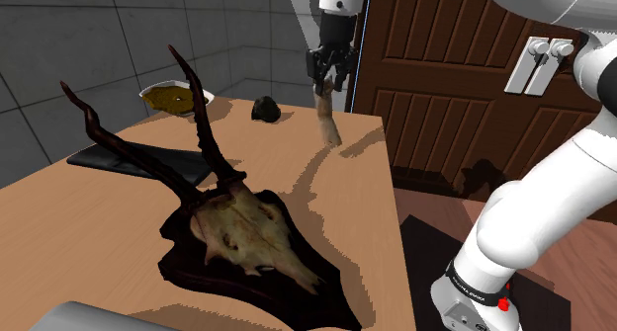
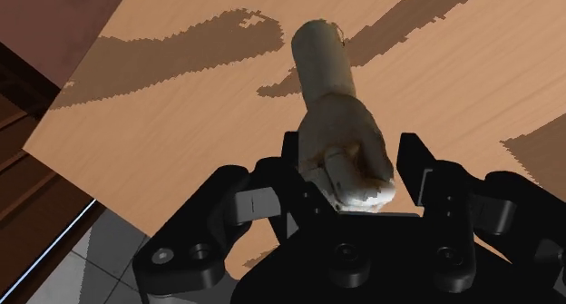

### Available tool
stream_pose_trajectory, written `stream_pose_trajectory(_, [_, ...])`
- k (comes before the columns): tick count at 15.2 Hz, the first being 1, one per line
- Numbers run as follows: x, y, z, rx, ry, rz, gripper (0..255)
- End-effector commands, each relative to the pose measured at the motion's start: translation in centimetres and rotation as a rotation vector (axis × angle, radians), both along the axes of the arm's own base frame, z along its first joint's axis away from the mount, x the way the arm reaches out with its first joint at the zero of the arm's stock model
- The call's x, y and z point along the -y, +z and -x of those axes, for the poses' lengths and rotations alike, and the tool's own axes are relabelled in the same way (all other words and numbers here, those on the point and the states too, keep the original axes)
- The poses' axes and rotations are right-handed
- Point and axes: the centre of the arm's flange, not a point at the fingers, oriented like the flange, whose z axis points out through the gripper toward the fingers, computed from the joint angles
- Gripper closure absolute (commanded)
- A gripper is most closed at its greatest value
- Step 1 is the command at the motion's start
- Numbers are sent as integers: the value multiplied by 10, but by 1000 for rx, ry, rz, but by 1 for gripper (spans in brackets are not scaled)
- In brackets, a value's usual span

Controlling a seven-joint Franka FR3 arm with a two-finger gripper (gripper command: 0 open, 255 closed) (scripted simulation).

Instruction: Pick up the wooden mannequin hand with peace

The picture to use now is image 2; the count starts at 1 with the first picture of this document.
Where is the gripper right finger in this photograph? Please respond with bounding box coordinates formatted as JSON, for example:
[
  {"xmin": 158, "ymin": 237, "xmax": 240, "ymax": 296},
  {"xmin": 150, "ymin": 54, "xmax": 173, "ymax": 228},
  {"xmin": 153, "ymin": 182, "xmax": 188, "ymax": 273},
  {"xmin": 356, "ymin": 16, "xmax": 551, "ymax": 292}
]
[{"xmin": 395, "ymin": 132, "xmax": 566, "ymax": 291}]

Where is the beige wooden hand figure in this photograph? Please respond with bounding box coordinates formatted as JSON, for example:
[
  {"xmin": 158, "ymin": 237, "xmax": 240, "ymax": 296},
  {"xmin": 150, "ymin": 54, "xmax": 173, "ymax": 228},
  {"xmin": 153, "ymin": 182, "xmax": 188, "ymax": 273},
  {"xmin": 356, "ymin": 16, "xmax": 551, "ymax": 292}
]
[{"xmin": 290, "ymin": 19, "xmax": 396, "ymax": 214}]

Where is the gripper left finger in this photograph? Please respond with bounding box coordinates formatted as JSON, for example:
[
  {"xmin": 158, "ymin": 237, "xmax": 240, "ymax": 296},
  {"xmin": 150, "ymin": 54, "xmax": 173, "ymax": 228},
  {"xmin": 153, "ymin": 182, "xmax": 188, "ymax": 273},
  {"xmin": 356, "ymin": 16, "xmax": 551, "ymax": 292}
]
[{"xmin": 132, "ymin": 131, "xmax": 338, "ymax": 296}]

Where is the dark brown wooden cabinet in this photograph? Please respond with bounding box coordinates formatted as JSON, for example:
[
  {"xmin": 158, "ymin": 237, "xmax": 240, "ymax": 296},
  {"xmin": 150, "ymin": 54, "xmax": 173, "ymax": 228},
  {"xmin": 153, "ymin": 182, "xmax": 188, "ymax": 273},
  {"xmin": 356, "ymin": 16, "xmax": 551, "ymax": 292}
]
[{"xmin": 0, "ymin": 42, "xmax": 108, "ymax": 304}]

